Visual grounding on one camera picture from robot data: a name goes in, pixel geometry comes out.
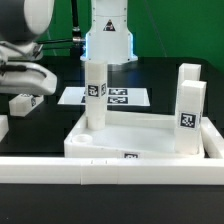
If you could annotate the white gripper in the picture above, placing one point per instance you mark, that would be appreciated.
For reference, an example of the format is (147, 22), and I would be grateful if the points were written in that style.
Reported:
(20, 75)

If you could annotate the white desk top tray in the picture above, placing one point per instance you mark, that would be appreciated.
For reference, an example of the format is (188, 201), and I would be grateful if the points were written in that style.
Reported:
(126, 135)

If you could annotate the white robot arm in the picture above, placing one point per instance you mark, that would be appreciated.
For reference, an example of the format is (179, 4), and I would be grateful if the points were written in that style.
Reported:
(22, 22)

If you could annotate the white left fence piece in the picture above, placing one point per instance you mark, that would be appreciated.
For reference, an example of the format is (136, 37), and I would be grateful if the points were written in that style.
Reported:
(3, 126)

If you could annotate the white marker plate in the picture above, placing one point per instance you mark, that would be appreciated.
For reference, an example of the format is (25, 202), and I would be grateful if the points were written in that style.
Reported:
(116, 96)

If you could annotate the black vertical cable connector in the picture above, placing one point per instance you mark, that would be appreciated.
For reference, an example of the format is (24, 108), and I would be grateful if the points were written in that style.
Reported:
(75, 21)

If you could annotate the white front fence wall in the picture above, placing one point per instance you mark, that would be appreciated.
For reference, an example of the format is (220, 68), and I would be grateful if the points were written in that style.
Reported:
(49, 170)

